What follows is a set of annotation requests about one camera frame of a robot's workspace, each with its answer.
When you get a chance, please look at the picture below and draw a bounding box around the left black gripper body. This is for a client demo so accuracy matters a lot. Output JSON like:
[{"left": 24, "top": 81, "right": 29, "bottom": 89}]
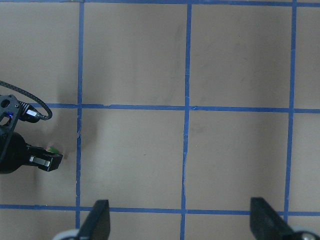
[{"left": 0, "top": 95, "right": 29, "bottom": 174}]

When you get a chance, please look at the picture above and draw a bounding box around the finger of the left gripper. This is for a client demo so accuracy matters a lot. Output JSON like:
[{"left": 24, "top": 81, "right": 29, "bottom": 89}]
[{"left": 26, "top": 145, "right": 63, "bottom": 172}]

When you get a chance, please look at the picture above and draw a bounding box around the black camera usb cable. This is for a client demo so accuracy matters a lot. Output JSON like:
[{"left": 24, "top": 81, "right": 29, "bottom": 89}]
[{"left": 0, "top": 80, "right": 53, "bottom": 123}]

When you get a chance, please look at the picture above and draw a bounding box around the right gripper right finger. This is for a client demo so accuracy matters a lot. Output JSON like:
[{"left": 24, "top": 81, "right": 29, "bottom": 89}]
[{"left": 249, "top": 196, "right": 320, "bottom": 240}]

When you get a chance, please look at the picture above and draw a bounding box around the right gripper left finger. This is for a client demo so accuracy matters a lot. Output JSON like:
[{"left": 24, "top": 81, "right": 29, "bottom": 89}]
[{"left": 53, "top": 199, "right": 111, "bottom": 240}]

